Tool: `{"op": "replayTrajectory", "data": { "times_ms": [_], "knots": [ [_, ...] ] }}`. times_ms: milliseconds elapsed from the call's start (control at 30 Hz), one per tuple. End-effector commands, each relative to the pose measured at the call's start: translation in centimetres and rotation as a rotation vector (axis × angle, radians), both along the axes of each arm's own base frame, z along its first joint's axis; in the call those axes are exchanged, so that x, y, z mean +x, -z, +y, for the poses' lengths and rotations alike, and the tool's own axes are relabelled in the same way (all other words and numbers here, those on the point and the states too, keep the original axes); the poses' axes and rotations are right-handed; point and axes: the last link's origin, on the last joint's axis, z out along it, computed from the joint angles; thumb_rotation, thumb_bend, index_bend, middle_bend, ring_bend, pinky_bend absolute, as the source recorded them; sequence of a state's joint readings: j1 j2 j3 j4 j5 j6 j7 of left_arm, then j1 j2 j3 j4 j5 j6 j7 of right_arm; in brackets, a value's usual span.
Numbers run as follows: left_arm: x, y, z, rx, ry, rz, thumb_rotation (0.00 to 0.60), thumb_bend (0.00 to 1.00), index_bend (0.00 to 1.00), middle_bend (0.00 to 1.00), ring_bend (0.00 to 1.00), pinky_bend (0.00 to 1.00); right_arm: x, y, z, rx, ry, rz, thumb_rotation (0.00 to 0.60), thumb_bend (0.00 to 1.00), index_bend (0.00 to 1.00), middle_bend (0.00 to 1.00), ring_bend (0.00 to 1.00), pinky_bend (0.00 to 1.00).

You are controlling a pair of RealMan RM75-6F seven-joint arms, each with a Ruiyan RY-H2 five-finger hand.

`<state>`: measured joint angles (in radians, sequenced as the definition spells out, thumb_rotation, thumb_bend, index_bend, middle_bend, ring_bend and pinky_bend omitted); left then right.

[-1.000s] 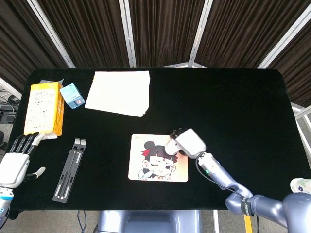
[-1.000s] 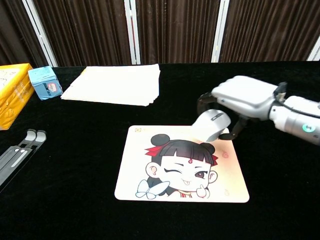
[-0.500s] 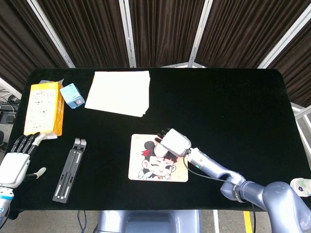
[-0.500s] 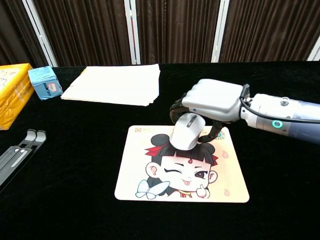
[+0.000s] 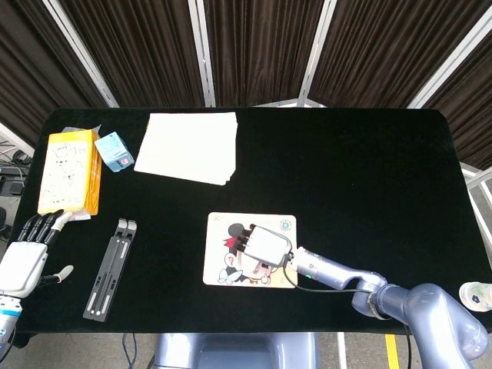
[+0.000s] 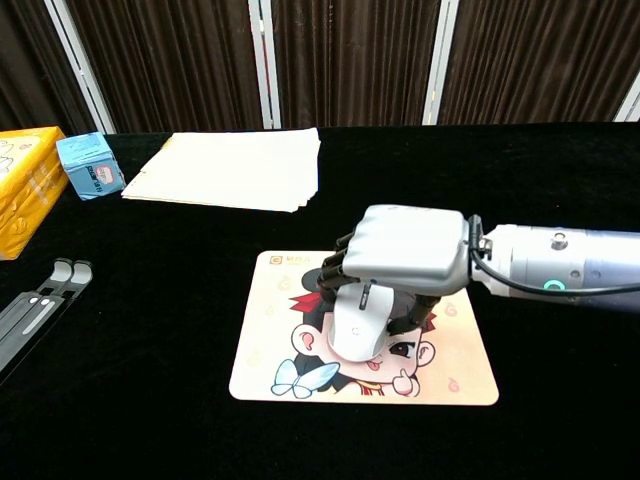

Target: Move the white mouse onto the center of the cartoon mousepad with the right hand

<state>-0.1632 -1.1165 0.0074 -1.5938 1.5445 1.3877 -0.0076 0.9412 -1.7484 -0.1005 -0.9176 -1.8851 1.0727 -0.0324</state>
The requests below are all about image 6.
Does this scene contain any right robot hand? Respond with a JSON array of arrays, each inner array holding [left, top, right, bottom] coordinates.
[[317, 203, 474, 337]]

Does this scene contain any dark brown curtain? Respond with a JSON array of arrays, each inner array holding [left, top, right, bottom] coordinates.
[[0, 0, 640, 135]]

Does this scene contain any white computer mouse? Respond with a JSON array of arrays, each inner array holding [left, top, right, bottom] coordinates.
[[327, 280, 396, 363]]

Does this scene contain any small blue carton box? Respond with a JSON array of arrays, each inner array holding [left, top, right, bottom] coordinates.
[[55, 131, 127, 202]]

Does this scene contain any stack of white paper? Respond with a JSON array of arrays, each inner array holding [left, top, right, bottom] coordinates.
[[120, 127, 322, 214]]

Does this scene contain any cartoon girl mouse pad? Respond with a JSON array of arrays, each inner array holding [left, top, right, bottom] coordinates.
[[228, 250, 501, 407]]

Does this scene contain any aluminium frame post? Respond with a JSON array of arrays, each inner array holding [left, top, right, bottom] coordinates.
[[43, 0, 117, 135], [247, 0, 282, 130], [613, 74, 640, 123], [422, 0, 460, 126]]

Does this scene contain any yellow tissue pack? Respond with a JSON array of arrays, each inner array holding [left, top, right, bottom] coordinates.
[[0, 125, 70, 261]]

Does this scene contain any black folding laptop stand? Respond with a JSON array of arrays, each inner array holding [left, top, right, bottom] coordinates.
[[0, 257, 94, 386]]

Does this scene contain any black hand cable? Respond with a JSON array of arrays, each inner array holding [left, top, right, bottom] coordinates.
[[466, 214, 640, 296]]

